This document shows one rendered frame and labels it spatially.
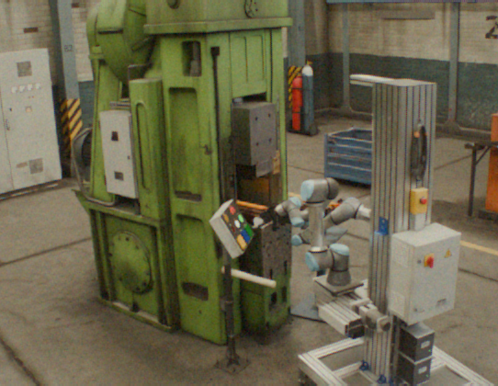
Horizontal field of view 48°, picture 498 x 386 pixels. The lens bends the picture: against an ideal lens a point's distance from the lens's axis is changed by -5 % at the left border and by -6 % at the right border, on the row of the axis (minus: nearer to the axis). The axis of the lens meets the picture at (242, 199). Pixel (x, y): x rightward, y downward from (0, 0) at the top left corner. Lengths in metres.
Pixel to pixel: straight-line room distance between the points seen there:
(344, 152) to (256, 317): 4.11
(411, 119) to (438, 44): 8.91
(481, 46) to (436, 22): 1.06
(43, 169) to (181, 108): 5.20
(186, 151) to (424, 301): 1.97
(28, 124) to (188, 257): 4.98
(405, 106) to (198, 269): 2.13
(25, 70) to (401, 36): 7.45
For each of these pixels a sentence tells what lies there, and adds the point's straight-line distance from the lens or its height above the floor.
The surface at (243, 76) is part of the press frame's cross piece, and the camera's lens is 4.19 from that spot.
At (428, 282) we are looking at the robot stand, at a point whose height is 0.99.
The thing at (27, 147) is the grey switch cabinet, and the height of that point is 0.69.
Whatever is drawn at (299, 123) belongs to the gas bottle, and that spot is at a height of 0.21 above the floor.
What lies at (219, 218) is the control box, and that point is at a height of 1.19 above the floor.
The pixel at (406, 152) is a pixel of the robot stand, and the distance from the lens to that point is 3.17.
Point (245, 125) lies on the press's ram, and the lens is 4.07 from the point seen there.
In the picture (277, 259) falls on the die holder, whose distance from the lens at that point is 4.47.
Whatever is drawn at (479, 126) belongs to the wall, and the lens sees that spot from 11.75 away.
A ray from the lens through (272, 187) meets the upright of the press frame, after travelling 4.59.
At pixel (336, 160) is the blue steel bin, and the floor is 0.35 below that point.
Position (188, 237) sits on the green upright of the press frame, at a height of 0.81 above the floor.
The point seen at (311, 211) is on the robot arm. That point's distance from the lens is 3.41.
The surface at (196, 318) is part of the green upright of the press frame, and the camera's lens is 4.61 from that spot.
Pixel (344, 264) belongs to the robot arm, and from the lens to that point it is 3.54.
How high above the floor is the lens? 2.41
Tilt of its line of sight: 18 degrees down
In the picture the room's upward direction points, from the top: 2 degrees counter-clockwise
